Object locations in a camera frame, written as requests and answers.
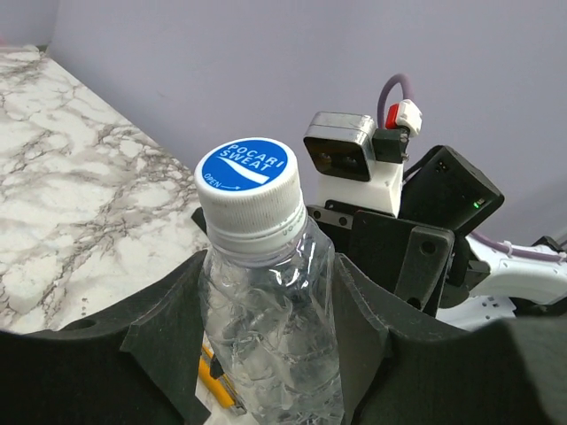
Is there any yellow utility knife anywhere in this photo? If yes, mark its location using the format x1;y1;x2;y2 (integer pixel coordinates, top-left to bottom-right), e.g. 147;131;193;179
198;343;246;416

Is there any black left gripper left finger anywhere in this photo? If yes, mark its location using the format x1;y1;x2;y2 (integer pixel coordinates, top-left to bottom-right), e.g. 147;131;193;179
1;251;210;424

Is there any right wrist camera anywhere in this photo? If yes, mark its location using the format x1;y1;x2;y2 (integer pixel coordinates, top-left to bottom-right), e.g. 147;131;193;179
303;99;423;217

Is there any blue label bottle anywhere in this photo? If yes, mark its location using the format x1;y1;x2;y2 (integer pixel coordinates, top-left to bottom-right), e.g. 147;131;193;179
194;137;344;424

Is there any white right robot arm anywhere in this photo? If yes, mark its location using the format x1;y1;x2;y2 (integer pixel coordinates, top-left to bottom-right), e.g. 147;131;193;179
399;146;566;330

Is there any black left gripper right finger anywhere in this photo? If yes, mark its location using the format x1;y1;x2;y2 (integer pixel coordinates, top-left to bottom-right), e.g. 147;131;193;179
332;255;566;424

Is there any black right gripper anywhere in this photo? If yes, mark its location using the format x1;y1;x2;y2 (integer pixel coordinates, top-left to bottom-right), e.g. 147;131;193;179
308;145;504;316

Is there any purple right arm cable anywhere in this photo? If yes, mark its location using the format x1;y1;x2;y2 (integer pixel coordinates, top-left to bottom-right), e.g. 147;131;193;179
376;73;567;265

